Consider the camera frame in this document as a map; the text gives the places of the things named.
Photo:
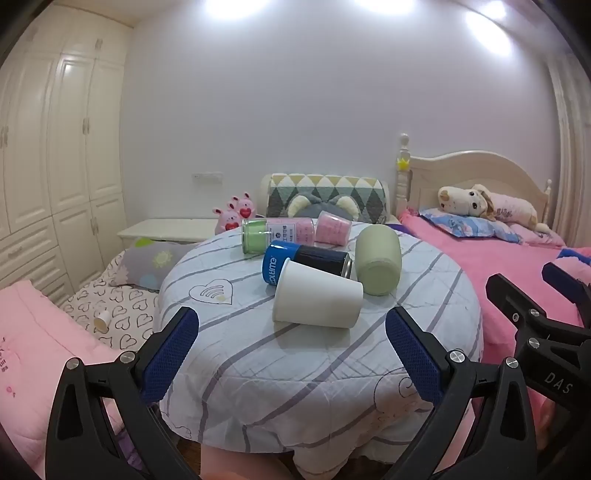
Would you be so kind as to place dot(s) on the blue and pink pillow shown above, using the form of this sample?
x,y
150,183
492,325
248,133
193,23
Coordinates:
x,y
466,226

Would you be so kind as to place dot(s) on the striped heart print table cloth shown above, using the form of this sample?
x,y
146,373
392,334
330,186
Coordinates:
x,y
300,374

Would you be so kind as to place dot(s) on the blue and black insulated cup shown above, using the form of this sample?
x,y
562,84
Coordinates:
x,y
282,259

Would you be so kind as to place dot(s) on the white paper cup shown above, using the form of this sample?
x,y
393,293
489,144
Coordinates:
x,y
314,295

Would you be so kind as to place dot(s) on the beige plush dog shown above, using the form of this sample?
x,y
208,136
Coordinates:
x,y
475,201

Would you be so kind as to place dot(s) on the triangle pattern headboard cushion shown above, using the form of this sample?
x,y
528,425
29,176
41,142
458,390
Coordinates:
x,y
364,198

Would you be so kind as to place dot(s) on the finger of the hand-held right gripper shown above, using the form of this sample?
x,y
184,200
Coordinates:
x,y
565,284
505,295

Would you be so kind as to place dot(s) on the green and pink cup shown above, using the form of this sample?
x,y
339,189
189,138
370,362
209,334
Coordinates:
x,y
256,235

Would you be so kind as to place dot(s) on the pink bed sheet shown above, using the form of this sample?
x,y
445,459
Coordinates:
x,y
489,263

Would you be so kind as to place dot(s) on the blue cloth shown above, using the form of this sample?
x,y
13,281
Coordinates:
x,y
577,256

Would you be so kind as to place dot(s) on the cream wooden bed headboard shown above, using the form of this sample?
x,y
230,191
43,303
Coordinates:
x,y
480,170

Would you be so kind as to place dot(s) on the heart print bed sheet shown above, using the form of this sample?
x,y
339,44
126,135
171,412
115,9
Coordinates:
x,y
120,304

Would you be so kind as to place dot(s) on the yellow crown ornament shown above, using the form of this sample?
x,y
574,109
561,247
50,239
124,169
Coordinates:
x,y
403,164

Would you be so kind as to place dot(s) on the pink plush rabbit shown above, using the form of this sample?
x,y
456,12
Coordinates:
x,y
226,220
244,207

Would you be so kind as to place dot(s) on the white nightstand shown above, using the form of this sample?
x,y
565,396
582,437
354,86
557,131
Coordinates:
x,y
171,229

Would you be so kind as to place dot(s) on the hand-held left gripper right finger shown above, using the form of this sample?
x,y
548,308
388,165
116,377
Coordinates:
x,y
414,362

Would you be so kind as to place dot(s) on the sage green cup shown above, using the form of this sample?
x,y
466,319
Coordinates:
x,y
378,261

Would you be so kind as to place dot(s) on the cream wardrobe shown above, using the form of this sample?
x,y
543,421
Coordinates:
x,y
64,161

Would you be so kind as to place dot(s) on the white wall outlet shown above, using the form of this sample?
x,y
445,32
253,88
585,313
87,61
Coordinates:
x,y
207,176

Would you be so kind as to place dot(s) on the cream door frame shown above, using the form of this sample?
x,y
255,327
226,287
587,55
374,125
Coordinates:
x,y
572,152

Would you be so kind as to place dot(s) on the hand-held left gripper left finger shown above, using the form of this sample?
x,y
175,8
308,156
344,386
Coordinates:
x,y
170,357

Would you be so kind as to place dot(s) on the pink quilt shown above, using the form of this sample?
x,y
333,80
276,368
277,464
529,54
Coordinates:
x,y
32,341

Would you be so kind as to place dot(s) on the grey plush pillow with ears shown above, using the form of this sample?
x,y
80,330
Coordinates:
x,y
318,207

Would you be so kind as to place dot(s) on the grey flower pillow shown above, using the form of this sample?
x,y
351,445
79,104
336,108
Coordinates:
x,y
152,263

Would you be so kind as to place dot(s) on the small white cup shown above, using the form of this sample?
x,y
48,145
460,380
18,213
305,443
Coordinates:
x,y
102,321

